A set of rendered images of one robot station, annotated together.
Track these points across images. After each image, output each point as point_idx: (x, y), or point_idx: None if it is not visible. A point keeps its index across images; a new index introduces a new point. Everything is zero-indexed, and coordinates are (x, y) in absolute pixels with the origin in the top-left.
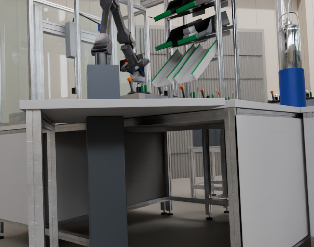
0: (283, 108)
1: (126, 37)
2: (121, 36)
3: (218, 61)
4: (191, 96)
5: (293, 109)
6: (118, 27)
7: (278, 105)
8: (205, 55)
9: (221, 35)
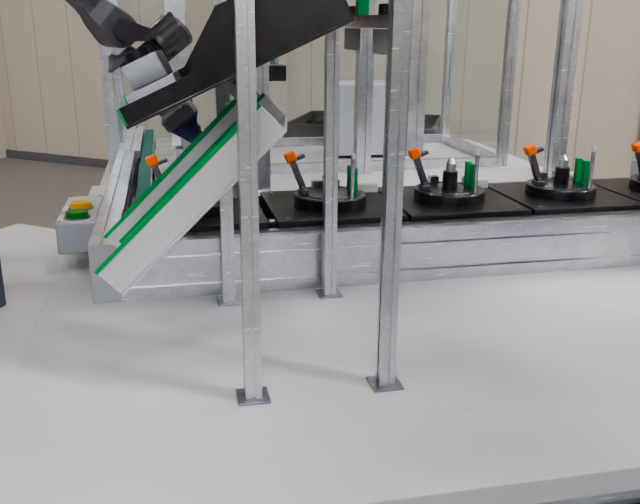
0: (477, 499)
1: (103, 33)
2: (93, 29)
3: (239, 215)
4: (466, 178)
5: (592, 485)
6: (70, 2)
7: (420, 499)
8: (174, 194)
9: (250, 104)
